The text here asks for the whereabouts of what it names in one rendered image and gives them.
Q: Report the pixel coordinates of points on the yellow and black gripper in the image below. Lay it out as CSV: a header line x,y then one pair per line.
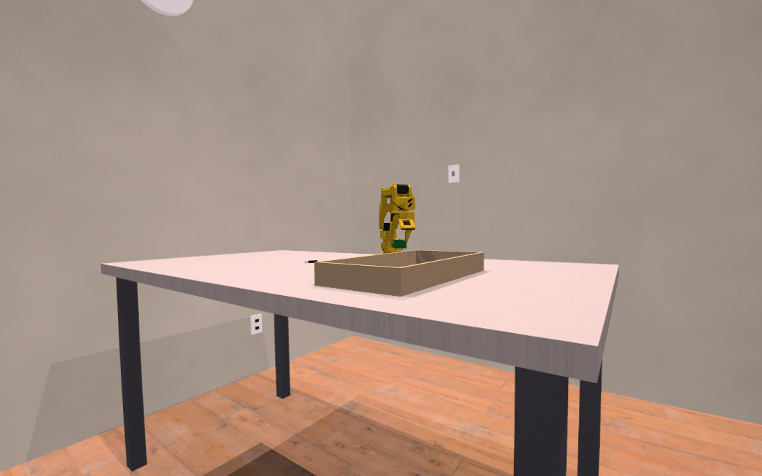
x,y
406,221

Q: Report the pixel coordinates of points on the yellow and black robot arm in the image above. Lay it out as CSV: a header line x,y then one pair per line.
x,y
401,197

